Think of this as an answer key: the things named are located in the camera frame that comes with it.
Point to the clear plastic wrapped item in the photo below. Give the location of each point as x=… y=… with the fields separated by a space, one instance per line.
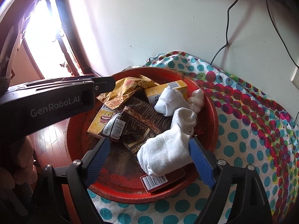
x=196 y=101

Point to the dark red cigarette box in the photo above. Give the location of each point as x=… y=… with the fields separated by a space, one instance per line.
x=155 y=183

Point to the yellow cartoon face box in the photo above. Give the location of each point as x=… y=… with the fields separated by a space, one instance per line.
x=99 y=122

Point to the white wall socket plate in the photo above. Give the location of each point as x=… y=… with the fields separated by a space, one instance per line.
x=295 y=78

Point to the white sock with cuff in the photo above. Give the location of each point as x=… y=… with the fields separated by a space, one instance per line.
x=170 y=100

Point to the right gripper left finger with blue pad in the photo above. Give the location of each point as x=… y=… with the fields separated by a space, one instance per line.
x=83 y=173

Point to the golden snack wrapper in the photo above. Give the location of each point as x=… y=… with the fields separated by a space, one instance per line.
x=124 y=89

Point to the person's left hand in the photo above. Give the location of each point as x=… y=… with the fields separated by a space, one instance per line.
x=26 y=171

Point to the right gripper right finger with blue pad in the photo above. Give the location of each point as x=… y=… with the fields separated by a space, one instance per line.
x=215 y=174

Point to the polka dot bed sheet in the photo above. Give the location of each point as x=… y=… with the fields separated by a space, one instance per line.
x=253 y=129

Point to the dark brown snack packet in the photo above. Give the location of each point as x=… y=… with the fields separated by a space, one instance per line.
x=134 y=123

